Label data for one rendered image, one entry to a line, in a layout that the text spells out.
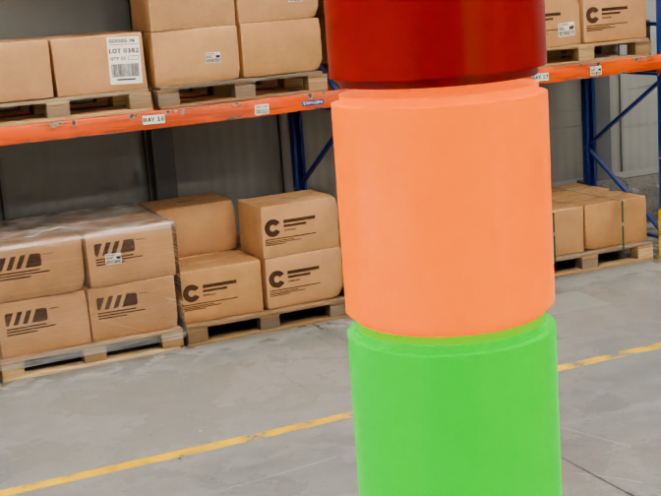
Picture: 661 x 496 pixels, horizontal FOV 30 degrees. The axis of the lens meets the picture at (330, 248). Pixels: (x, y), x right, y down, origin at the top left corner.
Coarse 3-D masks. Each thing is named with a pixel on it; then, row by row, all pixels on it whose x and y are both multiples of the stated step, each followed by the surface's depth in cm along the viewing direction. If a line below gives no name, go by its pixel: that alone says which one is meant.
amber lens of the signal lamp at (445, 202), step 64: (384, 128) 27; (448, 128) 26; (512, 128) 27; (384, 192) 27; (448, 192) 26; (512, 192) 27; (384, 256) 27; (448, 256) 27; (512, 256) 27; (384, 320) 28; (448, 320) 27; (512, 320) 27
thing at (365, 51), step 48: (336, 0) 27; (384, 0) 26; (432, 0) 26; (480, 0) 26; (528, 0) 26; (336, 48) 27; (384, 48) 26; (432, 48) 26; (480, 48) 26; (528, 48) 27
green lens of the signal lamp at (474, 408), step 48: (384, 336) 28; (480, 336) 28; (528, 336) 28; (384, 384) 28; (432, 384) 27; (480, 384) 27; (528, 384) 28; (384, 432) 28; (432, 432) 28; (480, 432) 28; (528, 432) 28; (384, 480) 29; (432, 480) 28; (480, 480) 28; (528, 480) 28
